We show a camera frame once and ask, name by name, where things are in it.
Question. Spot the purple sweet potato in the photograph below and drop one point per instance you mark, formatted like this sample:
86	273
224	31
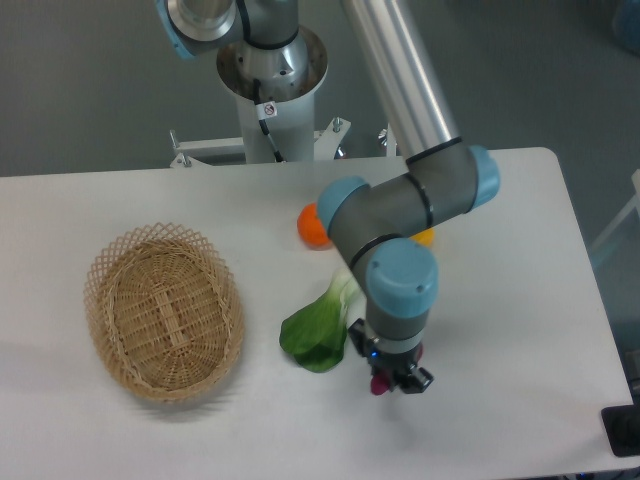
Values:
384	367

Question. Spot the woven wicker basket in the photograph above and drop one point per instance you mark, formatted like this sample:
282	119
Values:
164	313

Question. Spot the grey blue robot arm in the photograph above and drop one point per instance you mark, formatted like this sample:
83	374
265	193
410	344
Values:
371	226

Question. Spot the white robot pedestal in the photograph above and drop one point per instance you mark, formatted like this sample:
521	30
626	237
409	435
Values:
274	93

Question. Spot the white frame at right edge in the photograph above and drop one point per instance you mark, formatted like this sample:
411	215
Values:
610	237

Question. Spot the blue object top right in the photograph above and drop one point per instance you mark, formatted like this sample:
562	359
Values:
626	23

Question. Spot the yellow mango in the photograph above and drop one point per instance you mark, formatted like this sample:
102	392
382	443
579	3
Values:
425	238

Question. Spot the black device at table edge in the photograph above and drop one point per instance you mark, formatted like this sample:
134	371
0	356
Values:
622	429

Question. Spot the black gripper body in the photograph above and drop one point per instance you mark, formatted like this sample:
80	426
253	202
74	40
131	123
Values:
394	346

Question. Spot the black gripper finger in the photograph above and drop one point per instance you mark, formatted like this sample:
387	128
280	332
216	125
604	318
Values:
414	381
360	339

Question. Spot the orange mandarin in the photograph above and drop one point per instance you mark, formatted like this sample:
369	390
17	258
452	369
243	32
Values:
310	229

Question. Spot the white metal base frame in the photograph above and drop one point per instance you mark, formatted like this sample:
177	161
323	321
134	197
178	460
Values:
329	144

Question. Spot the green bok choy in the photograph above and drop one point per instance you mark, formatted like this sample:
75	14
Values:
315	335

